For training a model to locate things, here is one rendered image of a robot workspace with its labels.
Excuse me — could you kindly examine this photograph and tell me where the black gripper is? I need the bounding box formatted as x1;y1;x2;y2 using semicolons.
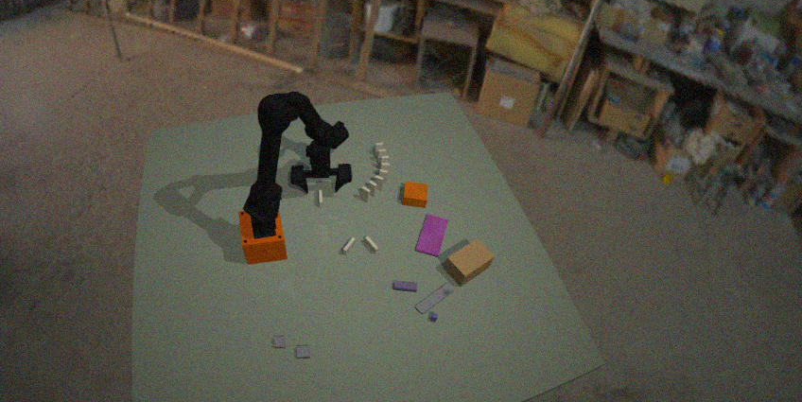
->
290;158;352;193

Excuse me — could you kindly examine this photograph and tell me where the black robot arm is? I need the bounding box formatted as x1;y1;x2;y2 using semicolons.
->
243;92;349;239

